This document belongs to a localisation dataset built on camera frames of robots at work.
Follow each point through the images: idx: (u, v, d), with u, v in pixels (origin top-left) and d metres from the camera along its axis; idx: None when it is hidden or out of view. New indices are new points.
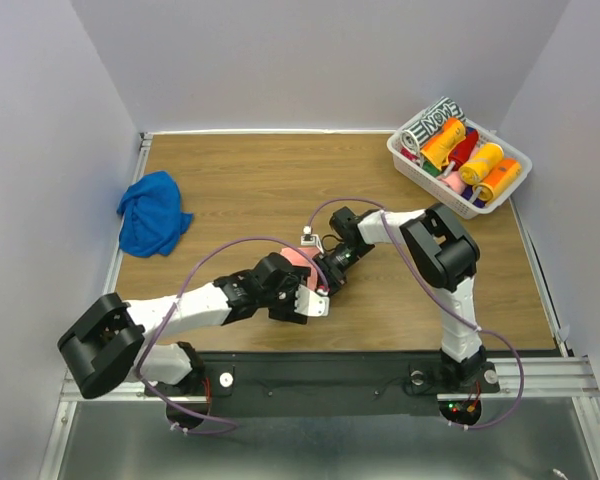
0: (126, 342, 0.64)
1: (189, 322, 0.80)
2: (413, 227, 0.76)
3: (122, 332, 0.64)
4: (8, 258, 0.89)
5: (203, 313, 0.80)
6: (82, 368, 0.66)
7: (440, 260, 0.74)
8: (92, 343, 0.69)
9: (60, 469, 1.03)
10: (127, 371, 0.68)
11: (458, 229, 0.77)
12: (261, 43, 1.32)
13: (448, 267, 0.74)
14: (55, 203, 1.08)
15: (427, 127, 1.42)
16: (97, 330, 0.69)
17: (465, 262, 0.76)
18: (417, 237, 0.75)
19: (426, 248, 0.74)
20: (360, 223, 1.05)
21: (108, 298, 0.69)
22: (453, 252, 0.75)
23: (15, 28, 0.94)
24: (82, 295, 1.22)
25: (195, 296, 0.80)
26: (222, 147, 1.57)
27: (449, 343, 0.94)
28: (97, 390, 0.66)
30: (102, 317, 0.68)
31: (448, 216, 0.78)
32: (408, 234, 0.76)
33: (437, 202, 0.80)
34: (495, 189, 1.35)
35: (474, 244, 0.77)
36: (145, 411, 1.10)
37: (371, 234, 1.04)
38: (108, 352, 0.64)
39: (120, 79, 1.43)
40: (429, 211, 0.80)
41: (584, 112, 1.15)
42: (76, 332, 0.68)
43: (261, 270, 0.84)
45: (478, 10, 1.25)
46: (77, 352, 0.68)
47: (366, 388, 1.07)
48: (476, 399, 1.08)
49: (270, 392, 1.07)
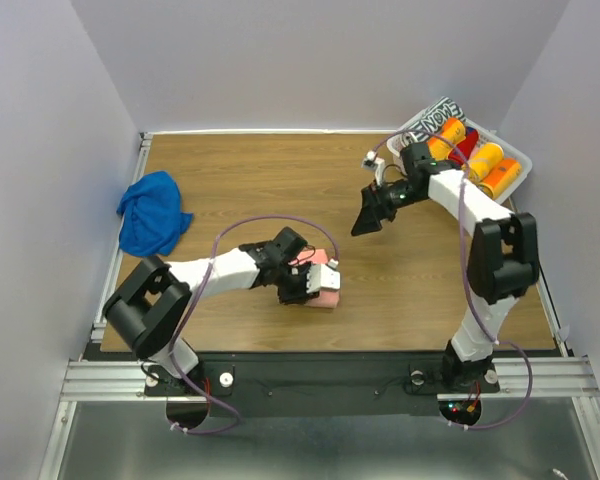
0: (176, 297, 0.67)
1: (226, 282, 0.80)
2: (490, 231, 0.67)
3: (170, 288, 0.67)
4: (8, 257, 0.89)
5: (237, 274, 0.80)
6: (130, 328, 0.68)
7: (496, 276, 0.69)
8: (138, 305, 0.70)
9: (60, 469, 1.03)
10: (173, 330, 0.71)
11: (531, 252, 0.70)
12: (260, 42, 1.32)
13: (499, 284, 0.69)
14: (55, 202, 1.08)
15: (426, 128, 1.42)
16: (141, 291, 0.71)
17: (518, 284, 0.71)
18: (488, 244, 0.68)
19: (489, 260, 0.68)
20: (433, 176, 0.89)
21: (150, 260, 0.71)
22: (513, 271, 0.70)
23: (15, 28, 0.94)
24: (82, 295, 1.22)
25: (227, 259, 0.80)
26: (222, 147, 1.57)
27: (460, 340, 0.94)
28: (148, 347, 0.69)
30: (147, 277, 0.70)
31: (532, 232, 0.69)
32: (480, 235, 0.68)
33: (528, 213, 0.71)
34: (495, 189, 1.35)
35: (536, 269, 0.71)
36: (145, 411, 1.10)
37: (440, 193, 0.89)
38: (159, 309, 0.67)
39: (120, 79, 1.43)
40: (515, 220, 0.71)
41: (584, 112, 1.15)
42: (121, 294, 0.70)
43: (282, 240, 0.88)
45: (478, 10, 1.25)
46: (123, 314, 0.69)
47: (366, 389, 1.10)
48: (476, 399, 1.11)
49: (270, 392, 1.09)
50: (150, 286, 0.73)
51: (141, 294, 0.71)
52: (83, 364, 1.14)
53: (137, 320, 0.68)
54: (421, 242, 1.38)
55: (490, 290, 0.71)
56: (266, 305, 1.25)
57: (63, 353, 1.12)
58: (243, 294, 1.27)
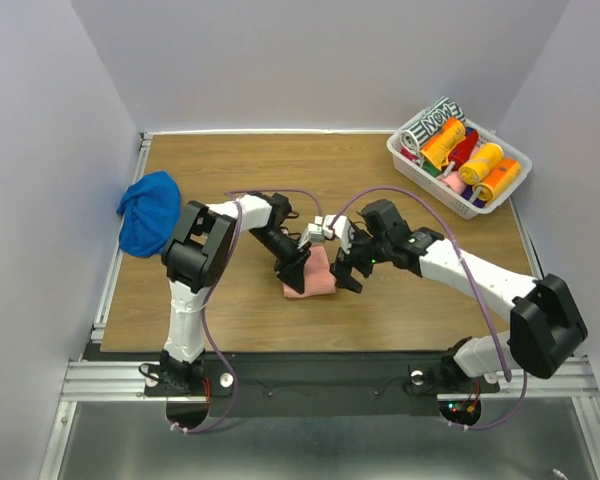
0: (226, 224, 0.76)
1: (250, 219, 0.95)
2: (531, 317, 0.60)
3: (217, 219, 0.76)
4: (8, 257, 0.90)
5: (257, 211, 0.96)
6: (191, 262, 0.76)
7: (554, 358, 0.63)
8: (192, 245, 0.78)
9: (60, 469, 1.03)
10: (223, 261, 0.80)
11: (574, 315, 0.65)
12: (260, 43, 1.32)
13: (559, 364, 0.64)
14: (55, 203, 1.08)
15: (427, 127, 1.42)
16: (191, 232, 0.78)
17: (571, 347, 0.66)
18: (537, 330, 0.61)
19: (544, 345, 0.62)
20: (423, 258, 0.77)
21: (194, 203, 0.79)
22: (564, 342, 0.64)
23: (15, 29, 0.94)
24: (82, 295, 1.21)
25: (247, 200, 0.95)
26: (222, 147, 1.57)
27: (468, 362, 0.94)
28: (208, 275, 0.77)
30: (195, 218, 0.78)
31: (566, 297, 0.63)
32: (523, 324, 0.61)
33: (556, 275, 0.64)
34: (495, 189, 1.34)
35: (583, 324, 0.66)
36: (145, 411, 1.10)
37: (435, 273, 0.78)
38: (214, 239, 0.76)
39: (120, 79, 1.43)
40: (544, 287, 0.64)
41: (583, 112, 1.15)
42: (176, 237, 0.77)
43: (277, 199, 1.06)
45: (477, 10, 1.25)
46: (182, 254, 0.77)
47: (366, 389, 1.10)
48: (476, 399, 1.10)
49: (270, 392, 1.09)
50: (195, 229, 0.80)
51: (191, 235, 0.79)
52: (83, 364, 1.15)
53: (196, 254, 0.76)
54: None
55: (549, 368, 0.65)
56: (266, 305, 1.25)
57: (64, 353, 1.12)
58: (243, 295, 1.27)
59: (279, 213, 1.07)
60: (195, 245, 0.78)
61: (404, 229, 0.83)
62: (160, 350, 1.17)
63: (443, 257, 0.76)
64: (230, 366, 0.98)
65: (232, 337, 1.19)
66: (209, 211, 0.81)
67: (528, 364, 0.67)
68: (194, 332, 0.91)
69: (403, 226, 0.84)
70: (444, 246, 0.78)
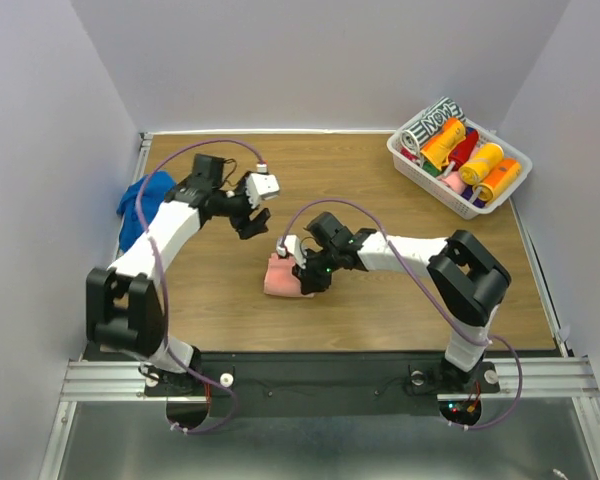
0: (142, 294, 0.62)
1: (173, 244, 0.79)
2: (444, 266, 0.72)
3: (130, 286, 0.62)
4: (9, 256, 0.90)
5: (177, 234, 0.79)
6: (125, 336, 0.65)
7: (480, 299, 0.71)
8: (116, 318, 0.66)
9: (60, 469, 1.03)
10: (158, 317, 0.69)
11: (487, 259, 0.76)
12: (259, 43, 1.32)
13: (487, 305, 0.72)
14: (55, 202, 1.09)
15: (427, 127, 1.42)
16: (108, 306, 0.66)
17: (498, 293, 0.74)
18: (452, 277, 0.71)
19: (464, 288, 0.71)
20: (362, 250, 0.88)
21: (94, 274, 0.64)
22: (487, 286, 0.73)
23: (16, 29, 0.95)
24: (82, 295, 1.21)
25: (161, 228, 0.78)
26: (222, 148, 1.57)
27: (457, 353, 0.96)
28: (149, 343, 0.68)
30: (103, 293, 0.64)
31: (475, 246, 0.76)
32: (440, 274, 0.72)
33: (461, 230, 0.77)
34: (495, 189, 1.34)
35: (504, 271, 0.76)
36: (145, 411, 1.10)
37: (375, 262, 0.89)
38: (138, 310, 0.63)
39: (120, 80, 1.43)
40: (457, 242, 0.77)
41: (583, 111, 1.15)
42: (95, 319, 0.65)
43: (200, 167, 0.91)
45: (477, 10, 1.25)
46: (110, 333, 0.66)
47: (366, 389, 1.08)
48: (476, 399, 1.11)
49: (270, 392, 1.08)
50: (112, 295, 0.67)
51: (110, 305, 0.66)
52: (84, 364, 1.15)
53: (125, 328, 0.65)
54: None
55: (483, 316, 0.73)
56: (266, 305, 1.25)
57: (64, 352, 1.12)
58: (242, 295, 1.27)
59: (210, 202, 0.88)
60: (120, 316, 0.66)
61: (346, 233, 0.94)
62: None
63: (376, 246, 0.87)
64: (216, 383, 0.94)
65: (232, 337, 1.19)
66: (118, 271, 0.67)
67: (466, 317, 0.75)
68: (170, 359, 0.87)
69: (344, 231, 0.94)
70: (376, 237, 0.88)
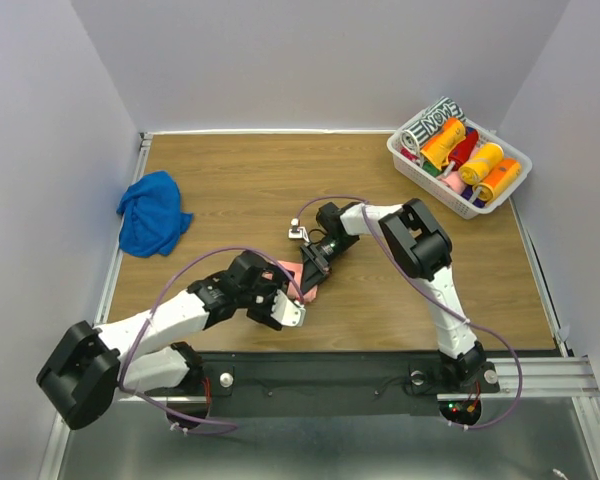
0: (103, 368, 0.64)
1: (169, 333, 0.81)
2: (390, 222, 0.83)
3: (97, 358, 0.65)
4: (8, 257, 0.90)
5: (178, 325, 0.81)
6: (64, 397, 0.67)
7: (414, 252, 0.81)
8: (72, 375, 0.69)
9: (60, 468, 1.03)
10: (109, 396, 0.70)
11: (432, 222, 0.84)
12: (259, 42, 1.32)
13: (421, 260, 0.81)
14: (55, 202, 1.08)
15: (426, 127, 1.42)
16: (72, 362, 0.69)
17: (438, 253, 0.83)
18: (394, 231, 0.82)
19: (402, 241, 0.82)
20: (343, 215, 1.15)
21: (79, 327, 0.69)
22: (427, 244, 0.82)
23: (16, 30, 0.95)
24: (82, 296, 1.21)
25: (169, 309, 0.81)
26: (223, 147, 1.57)
27: (443, 338, 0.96)
28: (83, 417, 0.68)
30: (74, 347, 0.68)
31: (423, 210, 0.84)
32: (386, 228, 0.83)
33: (415, 198, 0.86)
34: (495, 189, 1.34)
35: (447, 236, 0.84)
36: (144, 411, 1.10)
37: (353, 227, 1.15)
38: (88, 382, 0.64)
39: (120, 79, 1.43)
40: (409, 206, 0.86)
41: (583, 112, 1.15)
42: (52, 366, 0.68)
43: (236, 270, 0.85)
45: (477, 10, 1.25)
46: (58, 386, 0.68)
47: (366, 388, 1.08)
48: (476, 399, 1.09)
49: (270, 392, 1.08)
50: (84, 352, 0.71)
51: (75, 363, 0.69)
52: None
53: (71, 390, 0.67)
54: None
55: (421, 269, 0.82)
56: None
57: None
58: None
59: (222, 311, 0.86)
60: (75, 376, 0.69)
61: None
62: None
63: (354, 212, 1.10)
64: (193, 417, 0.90)
65: (232, 337, 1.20)
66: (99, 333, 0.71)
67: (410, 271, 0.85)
68: (159, 377, 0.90)
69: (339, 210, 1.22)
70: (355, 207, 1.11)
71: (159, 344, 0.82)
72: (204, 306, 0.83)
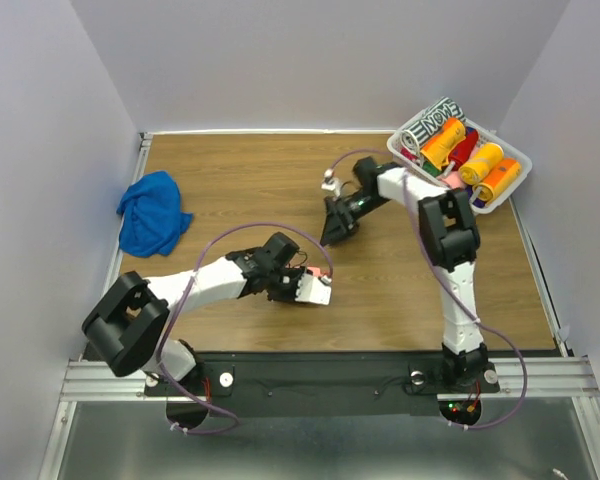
0: (152, 316, 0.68)
1: (210, 294, 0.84)
2: (429, 206, 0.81)
3: (147, 307, 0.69)
4: (8, 257, 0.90)
5: (219, 287, 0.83)
6: (108, 343, 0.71)
7: (442, 242, 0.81)
8: (117, 323, 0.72)
9: (60, 469, 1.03)
10: (152, 348, 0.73)
11: (469, 218, 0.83)
12: (259, 42, 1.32)
13: (446, 250, 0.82)
14: (55, 202, 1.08)
15: (426, 127, 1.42)
16: (119, 310, 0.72)
17: (465, 248, 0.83)
18: (430, 217, 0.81)
19: (435, 228, 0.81)
20: (381, 176, 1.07)
21: (129, 277, 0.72)
22: (457, 237, 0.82)
23: (16, 31, 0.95)
24: (82, 296, 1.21)
25: (210, 271, 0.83)
26: (223, 147, 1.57)
27: (449, 333, 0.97)
28: (126, 365, 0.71)
30: (123, 295, 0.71)
31: (465, 203, 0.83)
32: (423, 211, 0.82)
33: (461, 188, 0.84)
34: (495, 189, 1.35)
35: (477, 234, 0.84)
36: (146, 411, 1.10)
37: (388, 190, 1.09)
38: (136, 328, 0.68)
39: (120, 80, 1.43)
40: (451, 195, 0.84)
41: (583, 112, 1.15)
42: (100, 312, 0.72)
43: (272, 245, 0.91)
45: (477, 10, 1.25)
46: (104, 333, 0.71)
47: (366, 388, 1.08)
48: (476, 399, 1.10)
49: (270, 392, 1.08)
50: (131, 303, 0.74)
51: (121, 311, 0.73)
52: (83, 364, 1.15)
53: (117, 338, 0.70)
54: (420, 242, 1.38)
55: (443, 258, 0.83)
56: (266, 306, 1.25)
57: (64, 352, 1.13)
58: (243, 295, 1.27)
59: (259, 282, 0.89)
60: (120, 324, 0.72)
61: None
62: None
63: (392, 176, 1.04)
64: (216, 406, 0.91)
65: (232, 337, 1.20)
66: (147, 285, 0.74)
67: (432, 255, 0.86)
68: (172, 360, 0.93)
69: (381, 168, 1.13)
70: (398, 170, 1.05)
71: (201, 302, 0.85)
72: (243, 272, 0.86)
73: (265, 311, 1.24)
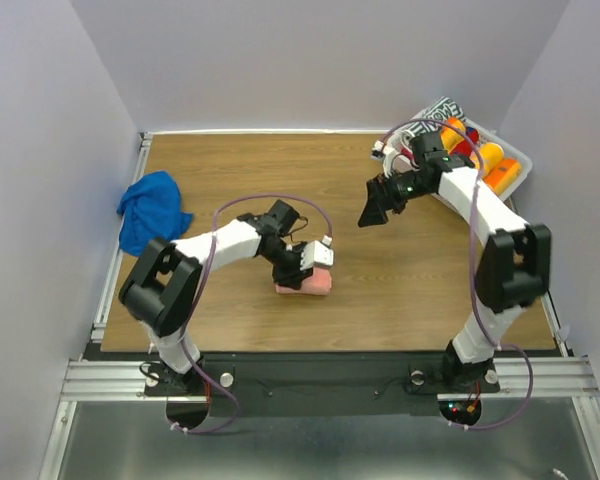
0: (189, 270, 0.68)
1: (231, 253, 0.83)
2: (504, 243, 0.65)
3: (181, 264, 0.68)
4: (8, 257, 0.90)
5: (238, 244, 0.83)
6: (146, 305, 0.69)
7: (505, 284, 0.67)
8: (152, 286, 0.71)
9: (60, 469, 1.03)
10: (188, 307, 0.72)
11: (544, 265, 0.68)
12: (259, 42, 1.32)
13: (506, 294, 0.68)
14: (55, 202, 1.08)
15: (426, 127, 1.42)
16: (153, 273, 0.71)
17: (526, 295, 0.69)
18: (501, 256, 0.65)
19: (501, 269, 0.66)
20: (445, 174, 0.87)
21: (157, 240, 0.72)
22: (523, 283, 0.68)
23: (16, 31, 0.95)
24: (82, 296, 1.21)
25: (227, 232, 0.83)
26: (223, 147, 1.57)
27: (462, 340, 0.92)
28: (167, 325, 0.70)
30: (155, 258, 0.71)
31: (545, 247, 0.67)
32: (492, 245, 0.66)
33: (545, 227, 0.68)
34: (494, 189, 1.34)
35: (547, 283, 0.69)
36: (146, 411, 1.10)
37: (447, 191, 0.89)
38: (175, 285, 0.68)
39: (120, 80, 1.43)
40: (531, 233, 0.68)
41: (583, 111, 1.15)
42: (134, 278, 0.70)
43: (278, 210, 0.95)
45: (477, 10, 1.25)
46: (140, 296, 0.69)
47: (366, 388, 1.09)
48: (476, 399, 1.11)
49: (270, 392, 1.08)
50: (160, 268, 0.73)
51: (153, 275, 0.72)
52: (83, 364, 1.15)
53: (155, 299, 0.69)
54: (420, 242, 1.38)
55: (497, 299, 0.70)
56: (266, 306, 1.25)
57: (64, 352, 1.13)
58: (243, 295, 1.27)
59: (272, 240, 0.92)
60: (156, 287, 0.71)
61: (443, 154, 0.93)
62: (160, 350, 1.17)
63: (461, 182, 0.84)
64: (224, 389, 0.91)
65: (232, 337, 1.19)
66: (176, 248, 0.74)
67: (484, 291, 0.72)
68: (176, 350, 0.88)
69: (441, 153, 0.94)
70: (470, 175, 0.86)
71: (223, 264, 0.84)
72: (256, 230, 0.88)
73: (265, 311, 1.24)
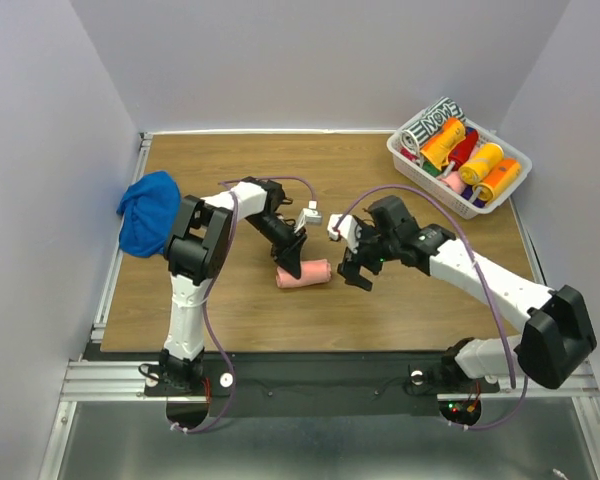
0: (223, 217, 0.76)
1: (246, 206, 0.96)
2: (548, 328, 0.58)
3: (215, 214, 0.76)
4: (8, 256, 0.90)
5: (252, 198, 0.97)
6: (190, 254, 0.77)
7: (562, 367, 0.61)
8: (192, 239, 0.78)
9: (60, 469, 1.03)
10: (223, 253, 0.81)
11: (586, 326, 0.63)
12: (259, 42, 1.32)
13: (565, 373, 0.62)
14: (55, 202, 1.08)
15: (427, 127, 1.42)
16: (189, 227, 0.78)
17: (579, 360, 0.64)
18: (550, 342, 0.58)
19: (554, 354, 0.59)
20: (435, 260, 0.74)
21: (189, 198, 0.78)
22: (574, 353, 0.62)
23: (16, 31, 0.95)
24: (82, 296, 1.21)
25: (241, 189, 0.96)
26: (222, 147, 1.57)
27: (471, 362, 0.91)
28: (210, 268, 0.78)
30: (191, 213, 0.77)
31: (581, 310, 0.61)
32: (537, 335, 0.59)
33: (573, 289, 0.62)
34: (495, 189, 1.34)
35: (592, 339, 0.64)
36: (145, 411, 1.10)
37: (440, 272, 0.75)
38: (214, 232, 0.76)
39: (120, 80, 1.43)
40: (560, 299, 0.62)
41: (583, 112, 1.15)
42: (175, 233, 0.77)
43: None
45: (476, 10, 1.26)
46: (183, 248, 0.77)
47: (366, 388, 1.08)
48: (476, 399, 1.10)
49: (270, 392, 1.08)
50: (193, 223, 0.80)
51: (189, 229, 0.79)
52: (83, 364, 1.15)
53: (197, 247, 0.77)
54: None
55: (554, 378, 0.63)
56: (266, 306, 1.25)
57: (64, 353, 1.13)
58: (243, 295, 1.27)
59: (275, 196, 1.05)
60: (194, 238, 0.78)
61: (413, 224, 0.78)
62: (160, 350, 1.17)
63: (456, 260, 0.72)
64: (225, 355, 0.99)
65: (232, 337, 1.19)
66: (205, 204, 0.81)
67: (534, 371, 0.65)
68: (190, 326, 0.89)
69: (410, 222, 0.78)
70: (455, 246, 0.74)
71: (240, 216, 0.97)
72: (263, 186, 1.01)
73: (265, 310, 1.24)
